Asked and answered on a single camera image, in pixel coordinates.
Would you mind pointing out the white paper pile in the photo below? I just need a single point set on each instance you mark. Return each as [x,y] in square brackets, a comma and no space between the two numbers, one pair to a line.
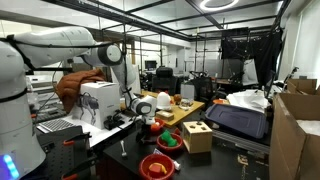
[248,100]

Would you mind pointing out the silver laptop keyboard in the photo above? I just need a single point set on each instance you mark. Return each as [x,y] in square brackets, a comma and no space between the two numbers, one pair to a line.
[55,125]

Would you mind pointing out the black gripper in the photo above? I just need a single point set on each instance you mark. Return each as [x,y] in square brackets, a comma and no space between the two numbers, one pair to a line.
[145,128]

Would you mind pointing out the red plastic bowl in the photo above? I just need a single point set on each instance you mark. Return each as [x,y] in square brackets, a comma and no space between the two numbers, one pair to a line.
[160,132]
[170,149]
[146,166]

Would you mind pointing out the red block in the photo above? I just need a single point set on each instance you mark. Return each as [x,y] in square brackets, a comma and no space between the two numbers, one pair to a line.
[155,168]

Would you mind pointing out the large cardboard box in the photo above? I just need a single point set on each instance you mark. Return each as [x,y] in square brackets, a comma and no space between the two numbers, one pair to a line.
[290,143]

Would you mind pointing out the wooden shape sorter box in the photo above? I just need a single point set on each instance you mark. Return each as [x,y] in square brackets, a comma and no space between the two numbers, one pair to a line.
[196,138]

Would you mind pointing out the wooden table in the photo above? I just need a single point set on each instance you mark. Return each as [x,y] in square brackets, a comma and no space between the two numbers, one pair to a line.
[197,106]

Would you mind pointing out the black office chair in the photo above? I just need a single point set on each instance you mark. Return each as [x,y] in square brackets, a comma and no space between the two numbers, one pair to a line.
[165,80]

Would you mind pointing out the black backdrop curtain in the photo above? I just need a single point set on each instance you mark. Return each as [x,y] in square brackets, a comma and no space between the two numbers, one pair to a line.
[253,50]

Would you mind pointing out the black mesh chair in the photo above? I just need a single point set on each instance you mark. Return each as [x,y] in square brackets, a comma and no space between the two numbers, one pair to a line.
[203,86]

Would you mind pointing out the brown jacket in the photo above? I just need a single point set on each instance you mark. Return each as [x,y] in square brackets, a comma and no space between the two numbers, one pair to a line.
[76,86]

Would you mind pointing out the small red cube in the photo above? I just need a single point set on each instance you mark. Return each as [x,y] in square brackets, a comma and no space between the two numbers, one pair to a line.
[177,131]

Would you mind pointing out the white plush toy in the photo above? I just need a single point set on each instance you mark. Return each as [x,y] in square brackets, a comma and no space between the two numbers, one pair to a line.
[164,101]

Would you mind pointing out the clear plastic bag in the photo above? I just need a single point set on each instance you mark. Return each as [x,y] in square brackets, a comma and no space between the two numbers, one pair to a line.
[185,104]

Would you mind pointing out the distant dark monitor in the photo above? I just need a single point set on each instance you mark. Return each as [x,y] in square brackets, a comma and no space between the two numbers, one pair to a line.
[150,65]

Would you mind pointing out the white side table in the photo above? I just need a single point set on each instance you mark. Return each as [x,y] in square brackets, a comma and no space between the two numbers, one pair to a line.
[96,133]

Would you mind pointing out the black camera boom stand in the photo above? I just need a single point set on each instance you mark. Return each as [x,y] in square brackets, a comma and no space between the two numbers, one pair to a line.
[50,70]

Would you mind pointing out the white packing cloth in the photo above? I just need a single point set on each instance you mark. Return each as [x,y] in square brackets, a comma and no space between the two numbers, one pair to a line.
[310,126]

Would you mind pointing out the dark blue bin lid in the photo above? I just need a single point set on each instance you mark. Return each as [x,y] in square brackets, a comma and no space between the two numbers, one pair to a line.
[236,120]

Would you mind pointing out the black orange bar clamp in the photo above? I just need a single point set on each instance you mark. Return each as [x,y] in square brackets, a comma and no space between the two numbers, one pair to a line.
[80,166]
[76,138]

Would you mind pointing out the tan cardboard box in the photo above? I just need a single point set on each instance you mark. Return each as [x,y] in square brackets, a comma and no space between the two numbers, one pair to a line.
[165,115]

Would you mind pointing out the green toy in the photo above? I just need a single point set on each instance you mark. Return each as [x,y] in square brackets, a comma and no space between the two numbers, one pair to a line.
[168,139]

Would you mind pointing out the black pegboard stand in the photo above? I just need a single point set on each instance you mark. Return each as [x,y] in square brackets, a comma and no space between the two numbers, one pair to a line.
[56,156]

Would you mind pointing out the white robot dog box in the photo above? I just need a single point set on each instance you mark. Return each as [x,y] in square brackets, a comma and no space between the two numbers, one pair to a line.
[100,103]

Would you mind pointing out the yellow curved toy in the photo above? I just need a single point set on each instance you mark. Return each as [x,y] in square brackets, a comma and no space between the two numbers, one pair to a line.
[163,169]

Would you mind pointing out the blue white packet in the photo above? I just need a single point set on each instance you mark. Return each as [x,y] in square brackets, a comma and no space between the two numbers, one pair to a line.
[176,165]

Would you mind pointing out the black ceiling truss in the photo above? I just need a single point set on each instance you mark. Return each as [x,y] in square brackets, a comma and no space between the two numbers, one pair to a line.
[150,27]

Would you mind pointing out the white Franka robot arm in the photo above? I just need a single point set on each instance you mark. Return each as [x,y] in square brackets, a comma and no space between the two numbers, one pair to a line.
[33,50]

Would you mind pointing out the small open cardboard box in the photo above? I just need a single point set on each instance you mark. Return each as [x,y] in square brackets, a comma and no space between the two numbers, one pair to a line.
[301,86]

